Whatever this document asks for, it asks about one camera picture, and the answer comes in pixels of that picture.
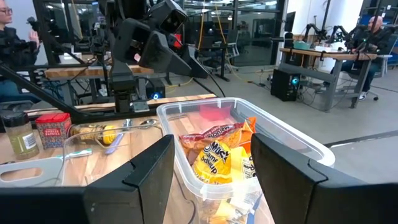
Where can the yellow ramen packet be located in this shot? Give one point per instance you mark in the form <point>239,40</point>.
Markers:
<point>214,165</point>

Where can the person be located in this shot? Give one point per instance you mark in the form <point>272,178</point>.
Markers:
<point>15,46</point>
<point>373,40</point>

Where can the grey plastic bin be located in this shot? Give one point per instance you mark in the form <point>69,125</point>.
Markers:
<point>46,165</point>

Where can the orange ramen packet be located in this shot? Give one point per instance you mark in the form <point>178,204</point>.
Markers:
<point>250,133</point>

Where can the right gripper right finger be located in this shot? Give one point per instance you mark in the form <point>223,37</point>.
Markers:
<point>311,202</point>

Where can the brown bottle yellow cap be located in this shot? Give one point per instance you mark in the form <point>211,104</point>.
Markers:
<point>93,132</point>

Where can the black lid green spice jar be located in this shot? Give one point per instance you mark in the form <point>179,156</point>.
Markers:
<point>21,140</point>

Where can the wooden desk grey legs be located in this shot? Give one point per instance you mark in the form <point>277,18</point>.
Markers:
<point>335,56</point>

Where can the black aluminium table frame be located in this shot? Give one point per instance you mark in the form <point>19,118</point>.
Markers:
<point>37,92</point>

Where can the pink plastic bowl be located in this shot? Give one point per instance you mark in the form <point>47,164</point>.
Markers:
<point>214,112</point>

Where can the background black robot arm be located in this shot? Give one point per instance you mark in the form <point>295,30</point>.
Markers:
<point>314,29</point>
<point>340,32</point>

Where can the teal box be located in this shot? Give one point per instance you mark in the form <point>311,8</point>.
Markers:
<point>301,45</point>

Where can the clear acrylic organizer bin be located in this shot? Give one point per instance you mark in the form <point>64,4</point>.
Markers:
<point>93,168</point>

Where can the red ramen packet silver back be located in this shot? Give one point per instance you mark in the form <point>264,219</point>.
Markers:
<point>211,133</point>

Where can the wooden background table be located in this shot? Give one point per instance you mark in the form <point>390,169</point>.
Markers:
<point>93,71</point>

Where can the frosted clear storage bin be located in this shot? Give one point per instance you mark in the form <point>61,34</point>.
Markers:
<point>289,132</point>

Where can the black rig frame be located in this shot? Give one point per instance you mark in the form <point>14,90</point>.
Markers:
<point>42,31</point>

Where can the black computer tower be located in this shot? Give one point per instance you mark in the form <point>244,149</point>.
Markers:
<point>155,88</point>
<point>284,87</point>

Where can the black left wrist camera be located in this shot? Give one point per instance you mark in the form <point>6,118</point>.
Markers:
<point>168,17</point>

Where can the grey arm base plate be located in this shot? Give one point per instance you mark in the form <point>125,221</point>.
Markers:
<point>141,106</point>

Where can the red lid patterned spice tin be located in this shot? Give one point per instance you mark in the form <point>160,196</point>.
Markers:
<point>53,133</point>

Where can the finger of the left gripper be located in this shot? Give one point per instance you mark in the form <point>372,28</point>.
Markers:
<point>194,60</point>
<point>158,53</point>

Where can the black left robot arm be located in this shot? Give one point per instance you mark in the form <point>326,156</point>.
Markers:
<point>122,81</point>

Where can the black framed glass partition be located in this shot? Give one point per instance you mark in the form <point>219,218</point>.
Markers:
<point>280,31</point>

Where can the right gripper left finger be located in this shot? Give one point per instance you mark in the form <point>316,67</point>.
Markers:
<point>124,202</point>

